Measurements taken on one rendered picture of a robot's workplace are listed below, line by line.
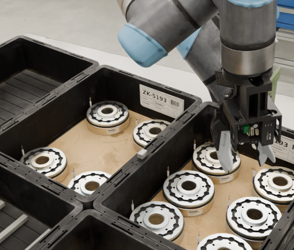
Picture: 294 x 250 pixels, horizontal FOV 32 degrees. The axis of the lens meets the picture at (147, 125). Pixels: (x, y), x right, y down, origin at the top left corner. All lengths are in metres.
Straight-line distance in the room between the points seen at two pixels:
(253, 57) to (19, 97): 0.83
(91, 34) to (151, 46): 2.80
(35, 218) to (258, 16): 0.60
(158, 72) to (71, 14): 2.25
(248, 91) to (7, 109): 0.79
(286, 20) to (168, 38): 2.15
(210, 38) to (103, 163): 0.41
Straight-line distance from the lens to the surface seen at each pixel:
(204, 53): 1.29
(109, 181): 0.95
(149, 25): 0.77
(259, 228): 0.97
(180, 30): 0.77
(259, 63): 0.71
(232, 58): 0.71
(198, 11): 0.76
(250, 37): 0.69
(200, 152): 1.12
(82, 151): 1.18
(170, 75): 1.69
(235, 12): 0.68
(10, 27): 3.82
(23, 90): 1.43
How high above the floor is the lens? 1.57
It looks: 36 degrees down
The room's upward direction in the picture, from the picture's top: 2 degrees counter-clockwise
